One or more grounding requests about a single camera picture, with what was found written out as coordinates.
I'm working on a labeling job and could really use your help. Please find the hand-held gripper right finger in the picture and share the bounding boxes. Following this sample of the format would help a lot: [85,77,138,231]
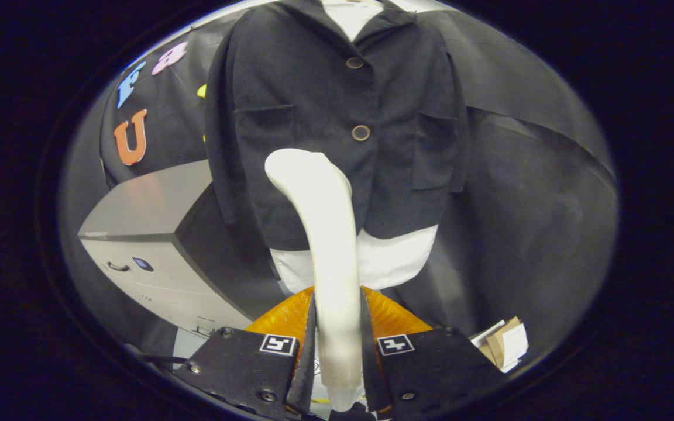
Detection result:
[360,285,504,419]

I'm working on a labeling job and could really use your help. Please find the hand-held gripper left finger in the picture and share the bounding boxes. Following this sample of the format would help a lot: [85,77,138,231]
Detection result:
[173,285,319,419]

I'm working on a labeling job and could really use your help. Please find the white garment steamer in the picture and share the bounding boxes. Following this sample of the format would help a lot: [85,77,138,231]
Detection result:
[264,148,367,413]

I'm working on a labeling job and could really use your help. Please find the black button jacket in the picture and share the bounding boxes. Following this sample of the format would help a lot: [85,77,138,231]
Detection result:
[204,0,469,252]

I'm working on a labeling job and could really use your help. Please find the cardboard box with papers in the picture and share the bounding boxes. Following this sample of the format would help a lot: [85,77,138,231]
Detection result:
[470,316,529,374]

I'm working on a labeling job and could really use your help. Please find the grey drawer cabinet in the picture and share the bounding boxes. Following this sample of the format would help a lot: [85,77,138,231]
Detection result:
[78,159,285,340]

